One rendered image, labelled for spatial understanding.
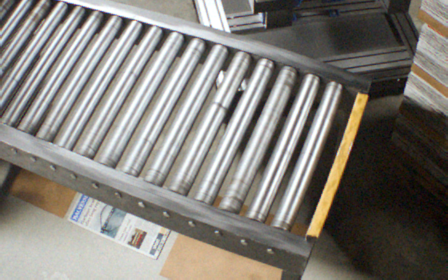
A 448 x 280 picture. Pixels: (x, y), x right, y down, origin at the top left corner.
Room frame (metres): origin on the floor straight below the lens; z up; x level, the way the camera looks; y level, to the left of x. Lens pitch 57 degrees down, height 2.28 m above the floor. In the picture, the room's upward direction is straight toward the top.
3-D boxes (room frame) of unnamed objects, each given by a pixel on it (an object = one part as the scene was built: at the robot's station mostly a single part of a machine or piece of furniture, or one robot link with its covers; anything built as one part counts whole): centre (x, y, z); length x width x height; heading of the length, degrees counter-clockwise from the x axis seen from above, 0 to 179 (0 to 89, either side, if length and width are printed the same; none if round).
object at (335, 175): (0.85, -0.28, 0.81); 0.43 x 0.03 x 0.02; 158
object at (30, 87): (1.19, 0.51, 0.77); 0.47 x 0.05 x 0.05; 158
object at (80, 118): (1.12, 0.33, 0.77); 0.47 x 0.05 x 0.05; 158
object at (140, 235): (1.14, 0.36, 0.00); 0.37 x 0.28 x 0.01; 68
